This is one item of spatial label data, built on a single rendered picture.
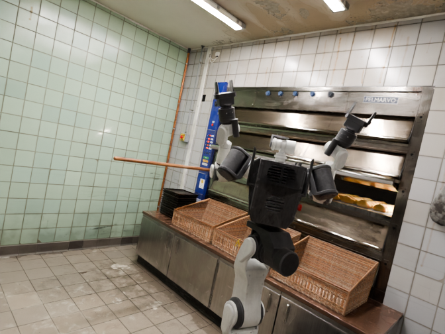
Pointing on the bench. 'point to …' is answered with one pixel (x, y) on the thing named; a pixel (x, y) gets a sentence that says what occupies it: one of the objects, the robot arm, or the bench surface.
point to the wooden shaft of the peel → (159, 164)
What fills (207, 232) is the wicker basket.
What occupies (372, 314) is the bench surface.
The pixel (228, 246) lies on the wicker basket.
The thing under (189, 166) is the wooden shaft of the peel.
